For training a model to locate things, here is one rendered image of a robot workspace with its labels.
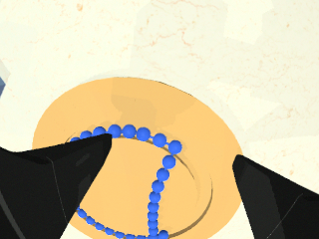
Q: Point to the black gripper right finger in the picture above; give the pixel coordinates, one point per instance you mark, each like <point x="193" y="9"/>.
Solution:
<point x="276" y="207"/>

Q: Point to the orange round bead board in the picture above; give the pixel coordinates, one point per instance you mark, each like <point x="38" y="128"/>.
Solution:
<point x="200" y="195"/>

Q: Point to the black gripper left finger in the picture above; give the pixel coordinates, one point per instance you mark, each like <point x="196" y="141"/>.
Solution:
<point x="40" y="189"/>

